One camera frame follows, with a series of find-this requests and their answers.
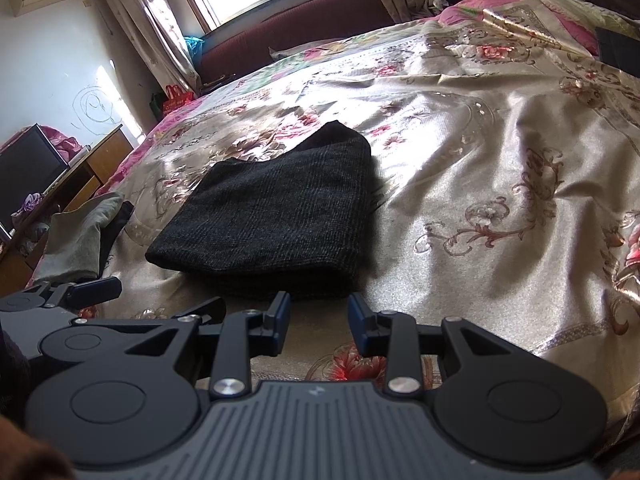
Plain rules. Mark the black folded cloth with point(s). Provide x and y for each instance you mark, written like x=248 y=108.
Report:
x=619 y=51

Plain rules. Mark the black monitor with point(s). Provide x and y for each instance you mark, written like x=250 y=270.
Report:
x=28 y=165

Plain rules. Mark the maroon padded window bench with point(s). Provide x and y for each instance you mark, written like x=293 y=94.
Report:
x=246 y=43

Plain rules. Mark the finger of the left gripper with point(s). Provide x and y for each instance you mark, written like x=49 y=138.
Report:
x=210 y=311
x=84 y=295

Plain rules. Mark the red shopping bag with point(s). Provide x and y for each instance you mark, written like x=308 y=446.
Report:
x=176 y=97

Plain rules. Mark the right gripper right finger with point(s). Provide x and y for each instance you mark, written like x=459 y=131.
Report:
x=391 y=335

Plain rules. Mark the wooden desk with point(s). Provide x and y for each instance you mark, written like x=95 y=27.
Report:
x=69 y=192

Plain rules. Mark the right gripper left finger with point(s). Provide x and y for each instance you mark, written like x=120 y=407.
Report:
x=243 y=336

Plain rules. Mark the left beige curtain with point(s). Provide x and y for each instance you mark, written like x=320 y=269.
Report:
x=153 y=30

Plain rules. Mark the teal plastic bag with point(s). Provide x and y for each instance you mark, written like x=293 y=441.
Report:
x=195 y=48

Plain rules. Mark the floral satin bedspread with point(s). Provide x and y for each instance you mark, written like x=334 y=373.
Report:
x=507 y=177

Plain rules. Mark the grey green garment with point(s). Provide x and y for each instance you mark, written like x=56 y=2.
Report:
x=80 y=241

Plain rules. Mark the dark grey knit pants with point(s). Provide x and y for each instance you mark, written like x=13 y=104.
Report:
x=297 y=223

